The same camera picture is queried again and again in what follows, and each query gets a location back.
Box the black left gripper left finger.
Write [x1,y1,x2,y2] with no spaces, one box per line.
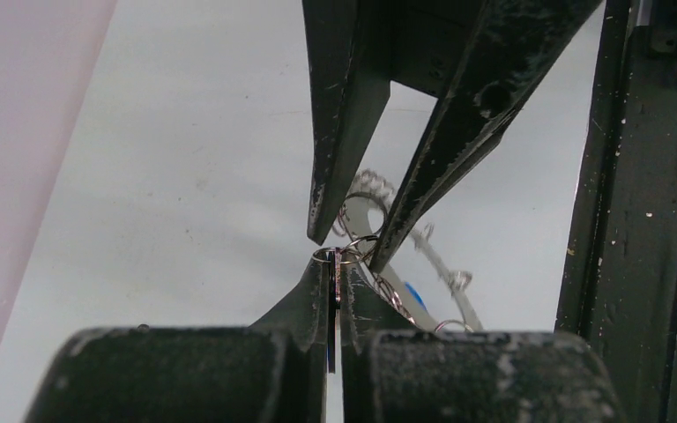
[26,259,330,422]

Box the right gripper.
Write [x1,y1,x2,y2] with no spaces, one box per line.
[302,1,599,271]

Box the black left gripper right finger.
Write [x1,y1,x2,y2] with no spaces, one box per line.
[340,264,626,422]

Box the blue key tag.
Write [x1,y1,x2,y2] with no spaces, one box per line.
[405,282,428,311]

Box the small split ring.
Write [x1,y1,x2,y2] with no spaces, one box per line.
[311,234,382,267]

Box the black key tag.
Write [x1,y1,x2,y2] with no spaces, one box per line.
[326,247,342,374]

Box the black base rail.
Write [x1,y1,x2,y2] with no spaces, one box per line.
[555,1,677,422]

